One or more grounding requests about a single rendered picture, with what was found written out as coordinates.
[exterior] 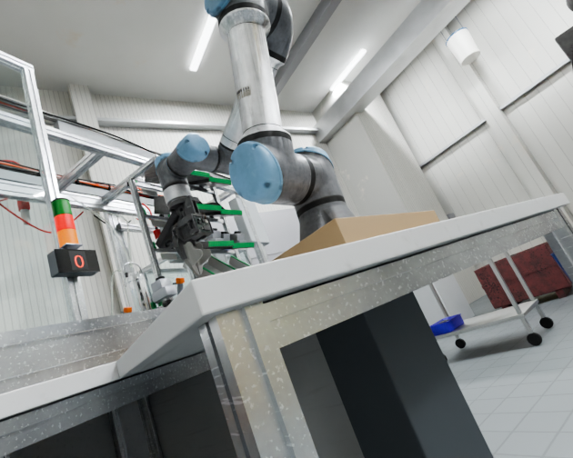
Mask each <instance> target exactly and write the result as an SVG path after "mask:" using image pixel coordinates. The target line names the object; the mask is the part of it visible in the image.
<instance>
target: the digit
mask: <svg viewBox="0 0 573 458"><path fill-rule="evenodd" d="M68 252H69V256H70V261H71V265H72V269H73V270H89V269H88V265H87V260H86V257H85V251H68Z"/></svg>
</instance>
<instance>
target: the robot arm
mask: <svg viewBox="0 0 573 458"><path fill-rule="evenodd" d="M204 6H205V10H206V12H207V13H208V14H209V15H210V16H211V17H212V18H215V19H216V20H217V22H218V27H219V33H220V35H221V37H222V39H223V40H224V41H225V42H226V43H228V47H229V53H230V58H231V65H232V70H233V76H234V81H235V88H236V100H235V102H234V105H233V108H232V110H231V113H230V116H229V117H228V120H227V122H226V127H225V129H224V132H223V134H222V136H221V139H220V142H219V144H218V146H212V145H209V144H208V142H207V140H206V139H205V138H204V137H203V136H202V137H201V136H200V135H199V134H195V133H190V134H187V135H186V136H185V137H184V138H182V140H180V141H179V142H178V144H177V145H176V148H175V149H174V150H173V152H166V153H162V154H161V155H159V156H158V157H157V158H156V159H155V166H156V174H157V176H158V179H159V182H160V184H161V188H162V191H163V194H164V197H165V200H166V205H167V207H168V209H169V212H170V213H171V214H170V216H169V218H168V220H167V222H166V225H165V226H164V228H163V230H162V232H161V234H160V235H159V237H158V238H157V240H156V246H157V247H158V248H162V249H171V248H172V246H173V245H174V246H175V249H176V251H177V252H178V254H179V255H180V257H181V259H182V260H183V261H184V262H185V263H186V265H187V266H188V267H189V268H190V269H191V270H192V271H193V272H194V273H195V274H196V275H201V274H202V271H203V263H204V262H205V261H206V260H207V259H208V258H209V257H210V256H211V254H212V253H211V251H210V250H209V249H204V248H203V245H202V244H201V243H200V240H205V239H207V238H208V237H209V235H211V234H213V233H214V231H213V228H212V225H211V223H210V220H209V217H208V216H206V215H205V214H204V213H203V214H202V213H201V212H200V213H199V210H198V207H197V203H198V202H199V199H198V197H193V195H192V194H191V191H190V188H189V184H188V181H187V179H186V178H187V177H188V176H189V175H190V174H191V173H192V172H193V171H194V170H198V171H205V172H211V173H218V174H225V175H230V180H231V183H232V185H233V187H234V189H235V190H236V192H237V193H238V194H239V195H240V196H241V197H242V198H244V199H245V200H247V201H249V202H254V203H258V204H280V205H292V206H294V207H295V210H296V213H297V218H298V221H299V242H301V241H302V240H304V239H305V238H306V237H308V236H309V235H311V234H312V233H313V232H315V231H316V230H318V229H319V228H321V227H322V226H324V225H325V224H327V223H329V222H330V221H332V220H333V219H335V218H344V217H355V216H354V214H353V213H352V212H351V211H350V209H349V208H348V207H347V203H346V200H345V198H344V196H343V193H342V190H341V188H340V185H339V182H338V180H337V176H336V174H335V171H334V166H333V164H332V162H331V160H330V159H329V157H328V155H327V153H326V152H325V151H324V150H323V149H321V148H318V147H315V146H307V147H306V148H303V147H298V148H296V149H294V147H293V143H292V137H291V134H290V133H289V132H287V131H285V130H284V129H283V128H282V123H281V118H280V113H279V108H278V102H277V98H276V89H275V83H274V79H275V76H276V72H277V70H278V68H279V67H280V66H282V65H284V64H285V62H286V59H287V57H288V54H289V51H290V47H291V44H292V37H293V17H292V13H291V9H290V7H289V4H288V2H287V0H205V1H204ZM201 217H202V218H201ZM203 217H205V218H203Z"/></svg>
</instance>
